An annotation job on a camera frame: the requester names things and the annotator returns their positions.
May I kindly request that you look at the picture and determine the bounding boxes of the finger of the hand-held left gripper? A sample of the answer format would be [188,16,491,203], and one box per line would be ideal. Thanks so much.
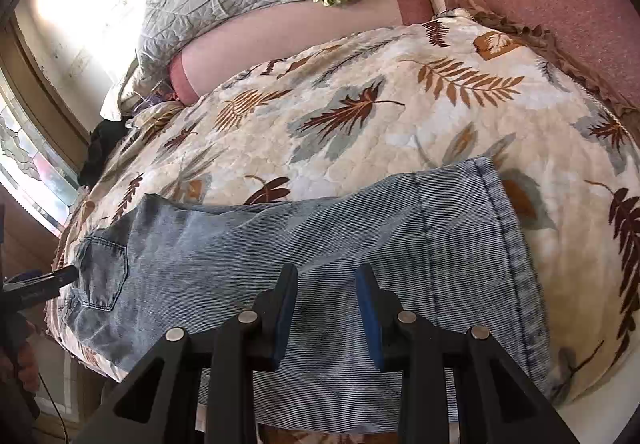
[47,265,80,291]

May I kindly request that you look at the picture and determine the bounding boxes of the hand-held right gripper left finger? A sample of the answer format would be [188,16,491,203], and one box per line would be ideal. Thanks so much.
[87,264,299,444]

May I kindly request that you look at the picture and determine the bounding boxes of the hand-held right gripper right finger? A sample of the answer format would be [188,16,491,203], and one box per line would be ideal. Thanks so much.
[355,264,581,444]

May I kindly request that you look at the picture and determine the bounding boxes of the light blue denim pants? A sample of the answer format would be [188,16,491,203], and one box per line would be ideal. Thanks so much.
[60,156,553,435]

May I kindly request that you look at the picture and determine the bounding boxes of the person's left forearm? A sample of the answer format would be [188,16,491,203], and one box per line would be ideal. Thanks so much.
[0,311,42,420]

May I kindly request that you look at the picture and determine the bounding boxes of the stained glass door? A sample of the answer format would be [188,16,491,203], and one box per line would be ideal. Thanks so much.
[0,18,96,245]

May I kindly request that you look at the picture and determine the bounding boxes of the black cloth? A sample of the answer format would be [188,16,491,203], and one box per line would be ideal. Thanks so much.
[77,119,133,187]

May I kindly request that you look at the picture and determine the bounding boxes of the white crumpled cloth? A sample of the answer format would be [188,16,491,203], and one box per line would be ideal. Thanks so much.
[100,56,173,122]

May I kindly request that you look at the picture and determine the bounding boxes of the leaf print quilt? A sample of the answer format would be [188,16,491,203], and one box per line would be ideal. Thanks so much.
[45,8,640,444]

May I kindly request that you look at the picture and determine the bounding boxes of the pink sofa bolster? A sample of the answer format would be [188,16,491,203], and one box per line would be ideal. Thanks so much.
[169,0,433,105]

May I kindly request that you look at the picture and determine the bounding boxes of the thin black cable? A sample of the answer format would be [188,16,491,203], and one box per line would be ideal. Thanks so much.
[37,364,68,442]

